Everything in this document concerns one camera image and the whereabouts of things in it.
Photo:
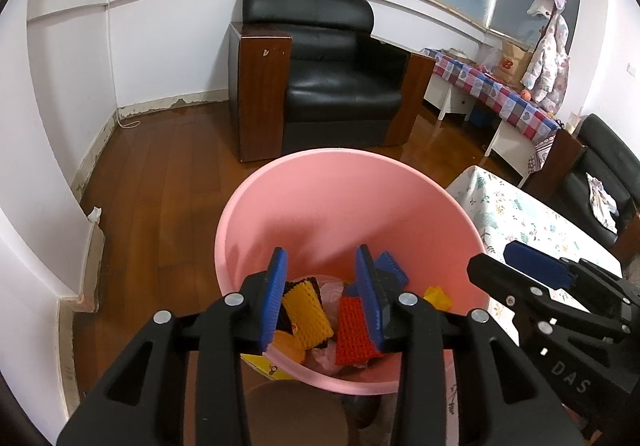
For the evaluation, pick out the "checkered tablecloth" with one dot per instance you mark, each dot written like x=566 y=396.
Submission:
x=500 y=94

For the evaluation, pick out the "plastic cup with straw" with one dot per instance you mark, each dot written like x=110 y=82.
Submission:
x=575 y=122

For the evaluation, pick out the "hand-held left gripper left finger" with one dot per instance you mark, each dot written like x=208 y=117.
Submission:
x=274 y=306

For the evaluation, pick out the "white printed padded jacket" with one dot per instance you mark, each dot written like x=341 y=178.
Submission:
x=547 y=61

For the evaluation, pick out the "blue foam net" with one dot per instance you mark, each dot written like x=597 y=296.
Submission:
x=390 y=271

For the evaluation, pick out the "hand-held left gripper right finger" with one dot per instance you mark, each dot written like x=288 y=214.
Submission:
x=369 y=301

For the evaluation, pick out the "printed white cloth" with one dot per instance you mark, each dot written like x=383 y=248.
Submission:
x=602 y=198

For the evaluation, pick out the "white side table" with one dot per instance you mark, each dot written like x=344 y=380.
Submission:
x=452 y=99

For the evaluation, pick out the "black foam net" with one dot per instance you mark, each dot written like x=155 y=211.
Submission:
x=315 y=287

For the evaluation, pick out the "white wall socket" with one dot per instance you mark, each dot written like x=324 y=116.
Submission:
x=632 y=71

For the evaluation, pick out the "floral tablecloth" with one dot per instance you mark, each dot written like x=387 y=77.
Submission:
x=525 y=221

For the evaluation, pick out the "black leather armchair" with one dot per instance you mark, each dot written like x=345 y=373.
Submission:
x=605 y=141
x=325 y=76

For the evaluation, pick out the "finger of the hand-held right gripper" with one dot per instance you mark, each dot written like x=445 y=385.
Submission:
x=537 y=263
x=505 y=283

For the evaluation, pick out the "large yellow foam net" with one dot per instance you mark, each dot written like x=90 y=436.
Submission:
x=307 y=313

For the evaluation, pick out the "pink plastic bucket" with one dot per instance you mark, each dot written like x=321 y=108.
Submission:
x=325 y=206

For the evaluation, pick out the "orange peel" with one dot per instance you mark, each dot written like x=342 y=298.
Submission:
x=287 y=348

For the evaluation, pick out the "red foam net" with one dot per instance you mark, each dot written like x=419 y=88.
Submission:
x=352 y=331

